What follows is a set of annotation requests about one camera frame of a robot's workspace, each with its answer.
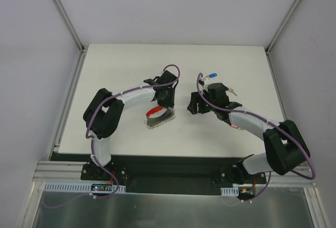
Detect red handled keyring organizer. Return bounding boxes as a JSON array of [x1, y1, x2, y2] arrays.
[[144, 106, 175, 129]]

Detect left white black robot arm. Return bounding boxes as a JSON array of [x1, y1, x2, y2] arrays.
[[83, 68, 180, 180]]

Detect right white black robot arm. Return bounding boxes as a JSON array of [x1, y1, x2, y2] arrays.
[[187, 81, 316, 184]]

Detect blue tag key right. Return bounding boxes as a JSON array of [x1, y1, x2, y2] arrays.
[[205, 73, 217, 78]]

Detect black tag key right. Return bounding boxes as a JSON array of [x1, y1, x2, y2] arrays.
[[228, 88, 237, 96]]

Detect red tag key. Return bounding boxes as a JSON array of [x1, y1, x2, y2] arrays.
[[230, 125, 242, 130]]

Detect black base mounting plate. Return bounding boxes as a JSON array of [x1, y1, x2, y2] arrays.
[[51, 153, 269, 196]]

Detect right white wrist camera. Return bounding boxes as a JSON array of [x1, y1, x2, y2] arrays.
[[198, 77, 213, 87]]

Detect right white cable duct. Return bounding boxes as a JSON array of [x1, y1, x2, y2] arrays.
[[220, 186, 239, 197]]

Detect white cable duct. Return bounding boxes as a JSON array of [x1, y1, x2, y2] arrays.
[[44, 182, 126, 194], [220, 186, 239, 197]]

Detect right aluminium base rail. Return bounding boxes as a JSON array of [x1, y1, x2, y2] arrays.
[[268, 172, 317, 188]]

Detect left white cable duct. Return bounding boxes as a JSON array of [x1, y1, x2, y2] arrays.
[[44, 182, 126, 194]]

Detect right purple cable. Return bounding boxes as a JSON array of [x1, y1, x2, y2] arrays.
[[196, 72, 316, 208]]

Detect left aluminium frame post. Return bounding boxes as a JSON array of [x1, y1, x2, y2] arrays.
[[51, 0, 86, 53]]

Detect aluminium frame post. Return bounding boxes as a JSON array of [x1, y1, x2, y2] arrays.
[[51, 0, 86, 53], [265, 0, 302, 56]]

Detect right aluminium frame post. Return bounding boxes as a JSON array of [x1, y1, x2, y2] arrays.
[[265, 0, 302, 56]]

